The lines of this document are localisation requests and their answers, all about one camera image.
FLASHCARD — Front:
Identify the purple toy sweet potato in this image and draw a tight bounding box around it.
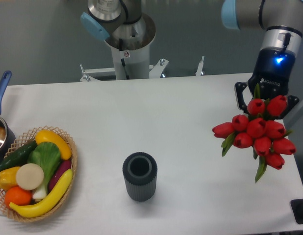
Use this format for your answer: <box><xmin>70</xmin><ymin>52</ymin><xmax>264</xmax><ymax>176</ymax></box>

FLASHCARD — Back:
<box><xmin>48</xmin><ymin>159</ymin><xmax>72</xmax><ymax>192</ymax></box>

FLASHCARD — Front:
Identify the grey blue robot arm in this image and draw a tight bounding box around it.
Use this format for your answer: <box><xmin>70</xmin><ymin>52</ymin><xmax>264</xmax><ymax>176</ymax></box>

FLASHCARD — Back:
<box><xmin>80</xmin><ymin>0</ymin><xmax>303</xmax><ymax>119</ymax></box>

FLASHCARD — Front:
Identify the blue handled saucepan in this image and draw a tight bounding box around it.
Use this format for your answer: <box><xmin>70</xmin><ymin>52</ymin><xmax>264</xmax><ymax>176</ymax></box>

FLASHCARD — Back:
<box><xmin>0</xmin><ymin>70</ymin><xmax>15</xmax><ymax>163</ymax></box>

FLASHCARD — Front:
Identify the green toy bok choy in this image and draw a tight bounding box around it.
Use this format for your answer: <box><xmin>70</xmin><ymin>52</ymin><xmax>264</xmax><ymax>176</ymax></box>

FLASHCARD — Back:
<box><xmin>27</xmin><ymin>142</ymin><xmax>61</xmax><ymax>202</ymax></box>

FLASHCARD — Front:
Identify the yellow toy bell pepper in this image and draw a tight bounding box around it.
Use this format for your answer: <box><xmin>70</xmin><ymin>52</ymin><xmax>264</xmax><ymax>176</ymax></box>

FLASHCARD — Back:
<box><xmin>0</xmin><ymin>166</ymin><xmax>21</xmax><ymax>191</ymax></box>

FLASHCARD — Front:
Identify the yellow toy squash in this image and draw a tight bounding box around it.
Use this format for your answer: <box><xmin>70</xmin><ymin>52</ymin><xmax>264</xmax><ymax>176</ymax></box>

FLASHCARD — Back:
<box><xmin>35</xmin><ymin>130</ymin><xmax>72</xmax><ymax>160</ymax></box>

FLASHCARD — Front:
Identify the dark grey ribbed vase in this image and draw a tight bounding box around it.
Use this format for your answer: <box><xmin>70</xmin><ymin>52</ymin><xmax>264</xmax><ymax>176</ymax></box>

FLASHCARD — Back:
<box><xmin>122</xmin><ymin>152</ymin><xmax>158</xmax><ymax>202</ymax></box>

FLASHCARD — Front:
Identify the yellow toy banana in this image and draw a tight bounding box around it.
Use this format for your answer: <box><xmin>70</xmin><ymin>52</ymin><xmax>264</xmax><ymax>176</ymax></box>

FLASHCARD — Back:
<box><xmin>9</xmin><ymin>169</ymin><xmax>73</xmax><ymax>218</ymax></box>

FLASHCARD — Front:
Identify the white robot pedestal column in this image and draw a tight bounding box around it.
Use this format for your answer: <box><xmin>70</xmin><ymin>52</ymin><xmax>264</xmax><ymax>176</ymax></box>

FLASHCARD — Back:
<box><xmin>105</xmin><ymin>13</ymin><xmax>156</xmax><ymax>80</ymax></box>

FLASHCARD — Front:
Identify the green toy cucumber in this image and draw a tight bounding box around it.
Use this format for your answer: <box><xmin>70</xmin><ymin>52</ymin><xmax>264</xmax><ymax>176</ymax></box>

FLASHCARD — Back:
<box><xmin>0</xmin><ymin>141</ymin><xmax>37</xmax><ymax>172</ymax></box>

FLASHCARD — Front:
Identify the black device at edge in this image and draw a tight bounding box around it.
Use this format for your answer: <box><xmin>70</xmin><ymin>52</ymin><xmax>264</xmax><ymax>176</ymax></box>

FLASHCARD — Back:
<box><xmin>290</xmin><ymin>199</ymin><xmax>303</xmax><ymax>224</ymax></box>

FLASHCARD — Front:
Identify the white metal base frame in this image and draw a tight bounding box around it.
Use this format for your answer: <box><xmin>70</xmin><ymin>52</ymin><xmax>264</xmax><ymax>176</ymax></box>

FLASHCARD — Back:
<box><xmin>79</xmin><ymin>55</ymin><xmax>205</xmax><ymax>82</ymax></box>

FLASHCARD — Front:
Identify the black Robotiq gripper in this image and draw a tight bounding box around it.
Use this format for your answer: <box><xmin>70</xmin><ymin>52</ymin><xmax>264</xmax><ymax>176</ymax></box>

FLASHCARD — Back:
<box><xmin>234</xmin><ymin>49</ymin><xmax>300</xmax><ymax>119</ymax></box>

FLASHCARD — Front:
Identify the red tulip bouquet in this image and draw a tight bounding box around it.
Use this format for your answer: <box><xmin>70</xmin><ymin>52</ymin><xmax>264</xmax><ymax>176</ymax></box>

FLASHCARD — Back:
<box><xmin>212</xmin><ymin>84</ymin><xmax>297</xmax><ymax>182</ymax></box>

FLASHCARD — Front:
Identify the beige round toy disc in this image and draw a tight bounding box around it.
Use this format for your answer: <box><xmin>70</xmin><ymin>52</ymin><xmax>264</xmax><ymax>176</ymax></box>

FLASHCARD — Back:
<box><xmin>16</xmin><ymin>163</ymin><xmax>44</xmax><ymax>190</ymax></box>

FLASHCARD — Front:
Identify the woven wicker basket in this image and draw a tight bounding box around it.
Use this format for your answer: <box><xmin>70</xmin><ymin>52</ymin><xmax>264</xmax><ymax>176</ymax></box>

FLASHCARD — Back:
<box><xmin>0</xmin><ymin>126</ymin><xmax>77</xmax><ymax>222</ymax></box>

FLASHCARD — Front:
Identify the orange toy fruit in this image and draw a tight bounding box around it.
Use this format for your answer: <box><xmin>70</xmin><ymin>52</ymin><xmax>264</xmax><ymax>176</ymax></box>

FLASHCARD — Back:
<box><xmin>4</xmin><ymin>186</ymin><xmax>32</xmax><ymax>208</ymax></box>

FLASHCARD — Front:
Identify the black pedestal cable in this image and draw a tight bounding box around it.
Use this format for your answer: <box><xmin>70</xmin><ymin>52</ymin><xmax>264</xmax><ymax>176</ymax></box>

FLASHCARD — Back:
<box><xmin>118</xmin><ymin>38</ymin><xmax>130</xmax><ymax>80</ymax></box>

